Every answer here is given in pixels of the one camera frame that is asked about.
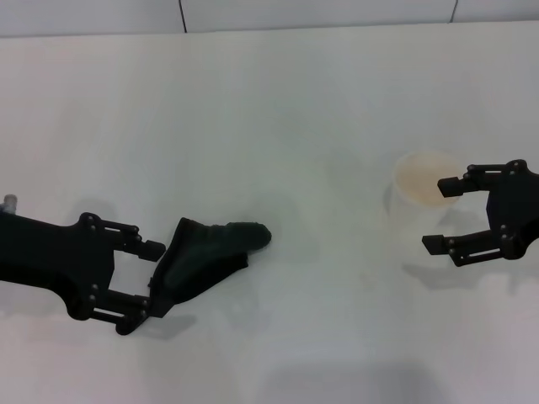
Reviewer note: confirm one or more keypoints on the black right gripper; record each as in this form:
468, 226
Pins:
513, 210

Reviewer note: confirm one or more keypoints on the dark rag with loop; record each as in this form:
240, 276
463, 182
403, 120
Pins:
198, 261

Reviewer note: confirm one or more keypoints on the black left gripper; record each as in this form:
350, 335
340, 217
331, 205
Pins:
50, 256

